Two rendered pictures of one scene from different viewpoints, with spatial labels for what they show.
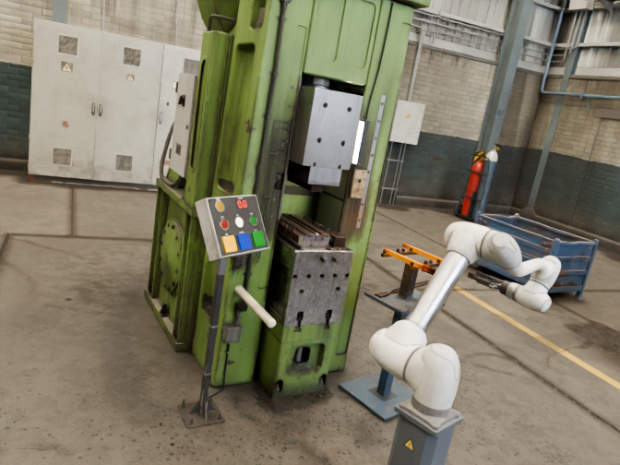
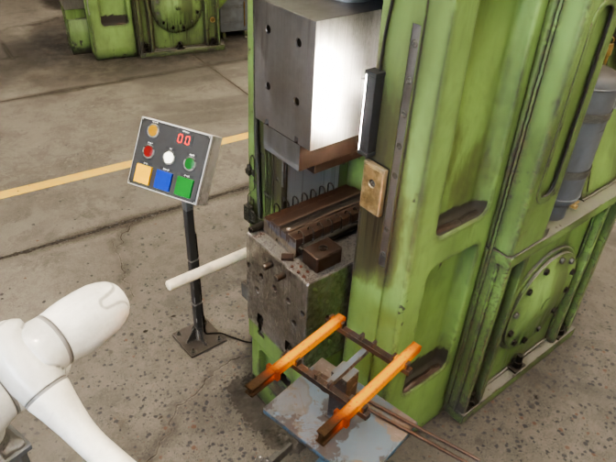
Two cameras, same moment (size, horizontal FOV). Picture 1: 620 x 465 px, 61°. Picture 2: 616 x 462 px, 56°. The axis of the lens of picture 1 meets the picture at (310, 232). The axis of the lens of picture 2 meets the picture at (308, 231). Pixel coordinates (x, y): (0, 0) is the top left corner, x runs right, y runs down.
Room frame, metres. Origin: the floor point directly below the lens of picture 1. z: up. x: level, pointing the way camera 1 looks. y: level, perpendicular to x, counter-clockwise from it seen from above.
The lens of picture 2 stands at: (2.65, -1.77, 2.23)
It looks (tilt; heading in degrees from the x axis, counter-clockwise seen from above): 36 degrees down; 81
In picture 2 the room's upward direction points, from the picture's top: 3 degrees clockwise
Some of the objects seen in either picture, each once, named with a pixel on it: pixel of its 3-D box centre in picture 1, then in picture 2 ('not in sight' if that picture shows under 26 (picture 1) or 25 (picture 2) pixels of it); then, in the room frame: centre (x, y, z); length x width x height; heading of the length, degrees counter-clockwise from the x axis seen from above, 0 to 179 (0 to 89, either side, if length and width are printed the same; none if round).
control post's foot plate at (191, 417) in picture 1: (201, 406); (198, 331); (2.47, 0.41, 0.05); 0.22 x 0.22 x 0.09; 31
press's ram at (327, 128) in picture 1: (320, 126); (342, 66); (3.03, 0.04, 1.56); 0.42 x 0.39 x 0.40; 31
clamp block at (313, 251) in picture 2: (335, 239); (322, 255); (2.97, -0.15, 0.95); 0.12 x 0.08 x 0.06; 31
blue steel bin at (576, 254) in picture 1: (526, 253); not in sight; (6.18, -2.61, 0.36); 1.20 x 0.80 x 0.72; 31
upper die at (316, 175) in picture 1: (306, 169); (328, 131); (3.01, 0.08, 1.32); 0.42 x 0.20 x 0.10; 31
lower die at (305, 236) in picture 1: (296, 229); (323, 215); (3.01, 0.08, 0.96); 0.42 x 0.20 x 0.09; 31
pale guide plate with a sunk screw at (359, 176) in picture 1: (357, 184); (373, 188); (3.10, -0.23, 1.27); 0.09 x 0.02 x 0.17; 121
